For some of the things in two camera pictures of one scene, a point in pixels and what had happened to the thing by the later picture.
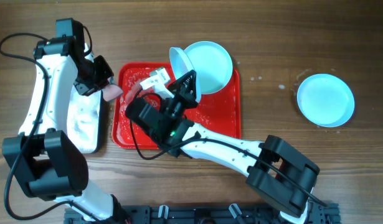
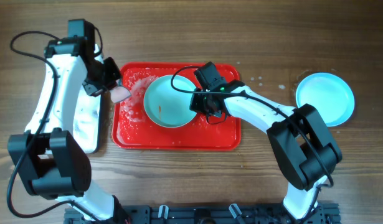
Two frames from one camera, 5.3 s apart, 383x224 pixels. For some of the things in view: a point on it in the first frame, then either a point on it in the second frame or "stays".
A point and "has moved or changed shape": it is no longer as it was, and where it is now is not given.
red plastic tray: [220, 111] stays
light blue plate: [326, 100] stays
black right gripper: [182, 97] → [199, 104]
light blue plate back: [212, 64] has moved or changed shape
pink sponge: [111, 91] has moved or changed shape
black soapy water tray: [85, 120] stays
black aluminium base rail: [209, 213] stays
